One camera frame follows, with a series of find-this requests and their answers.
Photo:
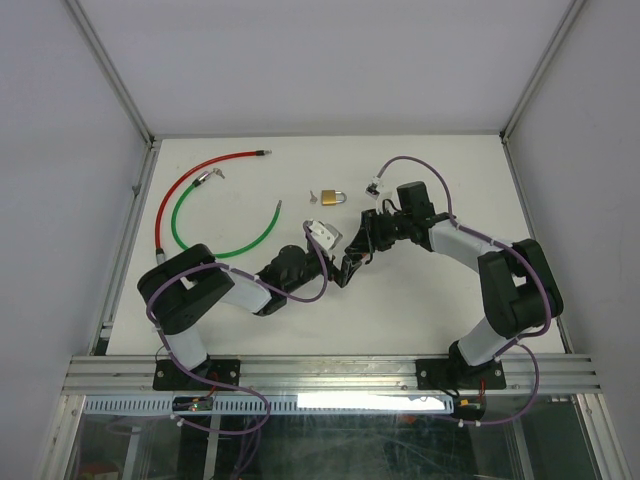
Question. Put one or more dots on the large brass padlock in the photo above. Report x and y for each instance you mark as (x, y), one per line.
(332, 197)

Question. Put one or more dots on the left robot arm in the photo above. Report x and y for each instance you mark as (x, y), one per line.
(180, 291)

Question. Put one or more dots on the right black mount plate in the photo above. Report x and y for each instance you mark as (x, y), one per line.
(445, 374)

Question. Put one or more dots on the right aluminium frame post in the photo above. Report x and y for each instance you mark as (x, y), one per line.
(552, 48)

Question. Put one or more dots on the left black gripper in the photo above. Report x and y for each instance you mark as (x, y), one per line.
(342, 275)

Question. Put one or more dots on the left aluminium frame post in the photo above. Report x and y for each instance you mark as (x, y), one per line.
(97, 49)

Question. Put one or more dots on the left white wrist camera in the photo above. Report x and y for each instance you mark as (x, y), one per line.
(324, 234)

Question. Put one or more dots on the left black mount plate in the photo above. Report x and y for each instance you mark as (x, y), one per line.
(220, 374)

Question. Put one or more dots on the green lock keys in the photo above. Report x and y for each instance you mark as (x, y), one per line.
(218, 172)

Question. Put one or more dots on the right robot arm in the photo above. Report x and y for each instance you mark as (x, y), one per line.
(518, 290)

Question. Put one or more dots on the red cable lock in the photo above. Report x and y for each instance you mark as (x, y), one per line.
(199, 174)

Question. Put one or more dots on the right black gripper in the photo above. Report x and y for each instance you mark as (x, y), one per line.
(368, 237)

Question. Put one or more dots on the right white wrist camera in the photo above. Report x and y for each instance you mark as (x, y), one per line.
(375, 189)

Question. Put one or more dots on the aluminium frame post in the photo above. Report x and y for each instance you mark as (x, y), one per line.
(552, 48)
(97, 49)

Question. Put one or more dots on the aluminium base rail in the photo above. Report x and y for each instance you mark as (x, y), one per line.
(553, 374)

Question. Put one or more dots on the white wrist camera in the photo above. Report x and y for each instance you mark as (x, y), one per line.
(375, 189)
(324, 234)

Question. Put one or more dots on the black mount plate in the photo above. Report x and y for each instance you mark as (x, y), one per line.
(220, 374)
(445, 374)

